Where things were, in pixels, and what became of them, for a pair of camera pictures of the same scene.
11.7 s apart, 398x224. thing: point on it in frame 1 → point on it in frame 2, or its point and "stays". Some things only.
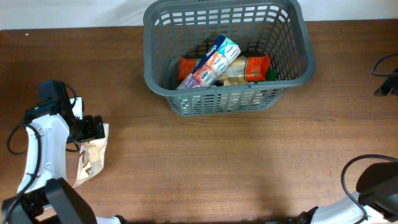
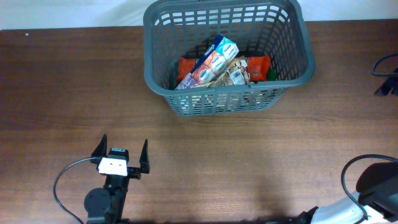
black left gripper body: [94, 127] → [134, 170]
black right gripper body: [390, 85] stays
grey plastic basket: [282, 30] stays
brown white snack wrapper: [91, 157] → [237, 74]
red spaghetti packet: [251, 68] stays
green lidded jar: [271, 75] stays
